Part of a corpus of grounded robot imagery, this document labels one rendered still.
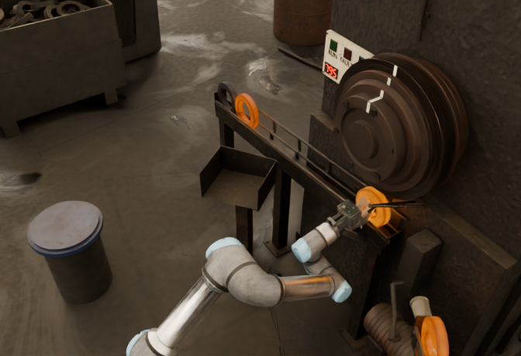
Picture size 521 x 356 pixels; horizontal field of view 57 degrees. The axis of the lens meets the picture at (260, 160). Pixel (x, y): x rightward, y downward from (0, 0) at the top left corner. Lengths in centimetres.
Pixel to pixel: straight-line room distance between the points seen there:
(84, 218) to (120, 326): 53
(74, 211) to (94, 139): 122
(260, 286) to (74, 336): 124
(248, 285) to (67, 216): 115
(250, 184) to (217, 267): 69
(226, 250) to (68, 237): 96
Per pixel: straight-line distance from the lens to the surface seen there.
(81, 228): 228
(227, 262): 147
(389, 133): 144
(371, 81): 152
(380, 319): 182
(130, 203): 296
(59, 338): 250
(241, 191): 207
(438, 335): 153
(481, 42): 147
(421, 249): 169
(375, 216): 184
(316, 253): 172
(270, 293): 146
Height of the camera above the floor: 203
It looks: 40 degrees down
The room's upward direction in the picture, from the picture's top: 1 degrees clockwise
